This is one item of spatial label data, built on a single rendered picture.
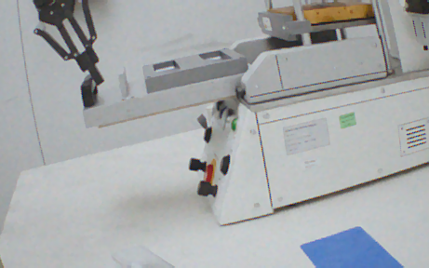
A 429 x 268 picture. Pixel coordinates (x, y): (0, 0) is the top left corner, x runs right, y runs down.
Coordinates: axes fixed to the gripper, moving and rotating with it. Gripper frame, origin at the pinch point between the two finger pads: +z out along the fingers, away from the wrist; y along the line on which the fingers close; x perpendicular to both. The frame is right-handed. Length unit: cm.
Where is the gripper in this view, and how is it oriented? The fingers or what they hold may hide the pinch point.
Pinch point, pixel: (91, 67)
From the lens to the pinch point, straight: 120.7
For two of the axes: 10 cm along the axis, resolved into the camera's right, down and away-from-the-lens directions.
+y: -8.4, 5.3, 0.0
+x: 1.3, 2.0, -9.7
